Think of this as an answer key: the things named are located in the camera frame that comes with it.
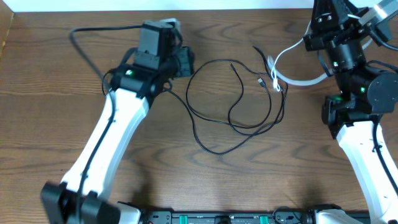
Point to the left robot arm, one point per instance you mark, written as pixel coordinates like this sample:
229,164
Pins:
82,196

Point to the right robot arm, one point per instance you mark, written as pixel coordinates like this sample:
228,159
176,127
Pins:
368,90

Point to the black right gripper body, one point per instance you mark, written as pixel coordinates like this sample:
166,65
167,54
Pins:
318,40

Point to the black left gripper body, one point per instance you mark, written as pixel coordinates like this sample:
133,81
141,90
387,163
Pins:
185,65

